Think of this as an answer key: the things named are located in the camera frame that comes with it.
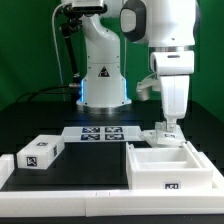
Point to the white marker base plate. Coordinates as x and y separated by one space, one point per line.
101 134

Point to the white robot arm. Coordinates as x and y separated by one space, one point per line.
166 26

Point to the white cabinet top block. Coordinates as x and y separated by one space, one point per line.
41 152

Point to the white cabinet body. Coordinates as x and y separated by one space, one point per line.
166 168

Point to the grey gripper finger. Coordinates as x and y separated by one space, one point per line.
171 125

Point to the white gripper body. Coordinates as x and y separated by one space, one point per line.
173 70

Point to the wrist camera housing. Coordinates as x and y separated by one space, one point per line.
148 83

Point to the white workspace border frame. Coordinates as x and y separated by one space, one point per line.
110 202

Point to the white cabinet door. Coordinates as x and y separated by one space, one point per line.
150 136
168 138

